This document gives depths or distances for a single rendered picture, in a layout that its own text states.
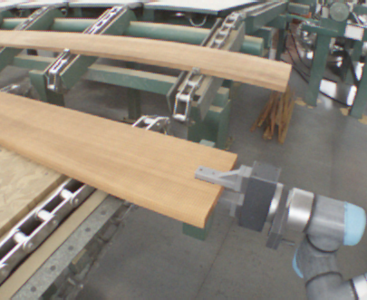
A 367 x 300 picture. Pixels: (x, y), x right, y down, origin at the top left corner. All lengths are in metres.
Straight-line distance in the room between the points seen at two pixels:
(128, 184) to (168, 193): 0.08
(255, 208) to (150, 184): 0.20
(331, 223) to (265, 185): 0.14
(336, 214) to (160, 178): 0.33
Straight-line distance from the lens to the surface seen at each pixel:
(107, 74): 1.32
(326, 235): 0.55
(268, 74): 0.98
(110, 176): 0.57
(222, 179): 0.54
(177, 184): 0.54
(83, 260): 0.59
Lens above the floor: 1.24
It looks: 35 degrees down
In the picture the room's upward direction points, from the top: 2 degrees clockwise
